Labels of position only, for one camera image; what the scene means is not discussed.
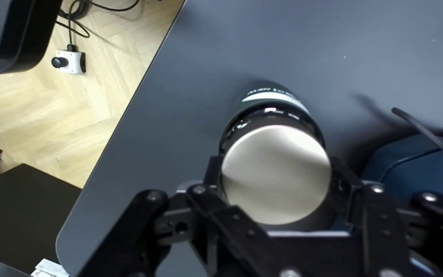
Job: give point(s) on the dark grey curved housing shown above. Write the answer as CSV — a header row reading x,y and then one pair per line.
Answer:
x,y
6,31

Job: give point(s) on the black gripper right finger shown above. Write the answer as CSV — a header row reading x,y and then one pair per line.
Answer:
x,y
385,225

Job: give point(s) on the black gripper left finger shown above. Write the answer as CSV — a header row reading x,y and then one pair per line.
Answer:
x,y
149,225

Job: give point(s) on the blue tool box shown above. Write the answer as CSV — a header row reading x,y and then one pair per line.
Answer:
x,y
416,164

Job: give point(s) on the black bottle with silver cap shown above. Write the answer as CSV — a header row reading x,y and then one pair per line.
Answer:
x,y
276,174

